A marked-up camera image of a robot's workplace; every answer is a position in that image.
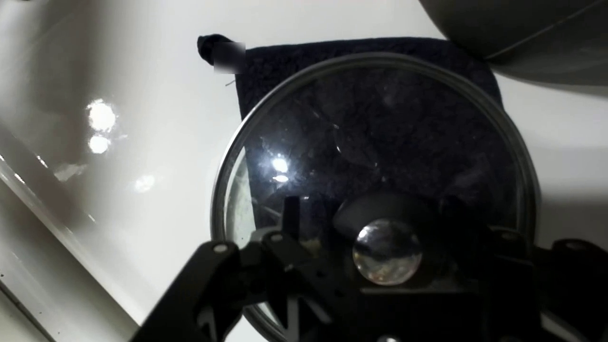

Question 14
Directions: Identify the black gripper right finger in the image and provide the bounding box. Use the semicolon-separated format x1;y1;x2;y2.
442;196;608;342

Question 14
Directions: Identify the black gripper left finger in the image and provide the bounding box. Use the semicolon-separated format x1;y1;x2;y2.
128;196;356;342

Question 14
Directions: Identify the round glass lid with knob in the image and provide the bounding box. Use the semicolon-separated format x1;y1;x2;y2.
210;52;543;342

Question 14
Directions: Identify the dark cloth pot holder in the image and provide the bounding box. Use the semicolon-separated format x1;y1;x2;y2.
195;33;508;193

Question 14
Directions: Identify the white washing machine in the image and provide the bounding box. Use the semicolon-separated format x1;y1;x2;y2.
0;0;608;342

